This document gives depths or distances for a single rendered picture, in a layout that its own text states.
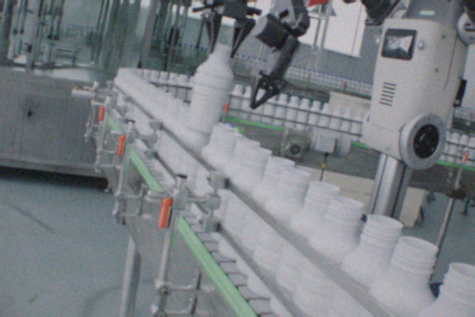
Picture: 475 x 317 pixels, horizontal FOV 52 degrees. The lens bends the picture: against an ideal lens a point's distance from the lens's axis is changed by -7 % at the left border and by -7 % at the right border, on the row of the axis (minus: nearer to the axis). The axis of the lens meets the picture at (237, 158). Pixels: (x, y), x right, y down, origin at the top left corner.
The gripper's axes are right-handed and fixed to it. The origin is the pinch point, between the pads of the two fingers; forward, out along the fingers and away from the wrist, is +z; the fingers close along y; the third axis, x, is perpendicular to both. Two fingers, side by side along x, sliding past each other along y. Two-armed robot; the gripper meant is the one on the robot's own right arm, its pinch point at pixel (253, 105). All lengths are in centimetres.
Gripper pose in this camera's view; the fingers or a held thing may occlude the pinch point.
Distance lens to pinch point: 129.6
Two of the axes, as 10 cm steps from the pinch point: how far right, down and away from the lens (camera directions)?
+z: -5.0, 8.6, 0.4
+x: 7.9, 4.4, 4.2
